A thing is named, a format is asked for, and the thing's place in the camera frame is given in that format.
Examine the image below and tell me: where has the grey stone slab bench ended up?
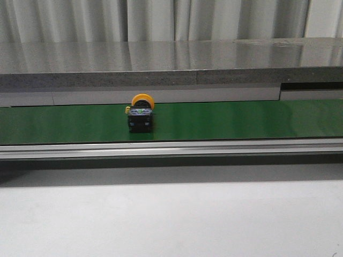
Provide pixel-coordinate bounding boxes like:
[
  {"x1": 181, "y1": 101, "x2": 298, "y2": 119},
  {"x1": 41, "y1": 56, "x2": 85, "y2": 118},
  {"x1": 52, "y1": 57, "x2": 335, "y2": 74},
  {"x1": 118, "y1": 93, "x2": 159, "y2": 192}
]
[{"x1": 1, "y1": 38, "x2": 342, "y2": 92}]

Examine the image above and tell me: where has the grey panel under bench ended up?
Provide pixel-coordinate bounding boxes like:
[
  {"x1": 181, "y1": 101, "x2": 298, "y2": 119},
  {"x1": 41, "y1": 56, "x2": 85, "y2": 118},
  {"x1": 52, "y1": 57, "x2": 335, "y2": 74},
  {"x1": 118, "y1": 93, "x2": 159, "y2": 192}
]
[{"x1": 1, "y1": 82, "x2": 342, "y2": 107}]

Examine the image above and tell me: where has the green conveyor belt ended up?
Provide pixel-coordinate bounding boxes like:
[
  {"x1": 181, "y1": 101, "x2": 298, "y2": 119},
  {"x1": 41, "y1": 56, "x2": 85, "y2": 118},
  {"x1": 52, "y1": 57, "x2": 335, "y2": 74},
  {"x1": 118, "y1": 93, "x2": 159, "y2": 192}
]
[{"x1": 1, "y1": 100, "x2": 342, "y2": 145}]

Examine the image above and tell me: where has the white pleated curtain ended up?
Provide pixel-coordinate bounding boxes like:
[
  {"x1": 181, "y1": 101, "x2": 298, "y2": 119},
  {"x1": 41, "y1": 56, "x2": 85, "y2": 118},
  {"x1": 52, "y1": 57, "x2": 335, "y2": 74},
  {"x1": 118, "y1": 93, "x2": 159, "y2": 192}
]
[{"x1": 1, "y1": 1, "x2": 342, "y2": 43}]

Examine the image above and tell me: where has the yellow push button switch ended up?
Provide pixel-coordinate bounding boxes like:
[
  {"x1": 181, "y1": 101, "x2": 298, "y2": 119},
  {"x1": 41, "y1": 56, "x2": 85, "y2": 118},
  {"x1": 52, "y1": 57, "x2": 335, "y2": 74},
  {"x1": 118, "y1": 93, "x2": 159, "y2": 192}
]
[{"x1": 125, "y1": 93, "x2": 155, "y2": 133}]

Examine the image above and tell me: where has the aluminium conveyor frame rail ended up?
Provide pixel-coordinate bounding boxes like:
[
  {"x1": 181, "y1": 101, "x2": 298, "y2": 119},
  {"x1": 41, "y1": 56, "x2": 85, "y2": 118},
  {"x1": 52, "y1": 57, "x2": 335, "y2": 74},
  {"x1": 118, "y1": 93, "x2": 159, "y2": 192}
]
[{"x1": 1, "y1": 138, "x2": 342, "y2": 160}]

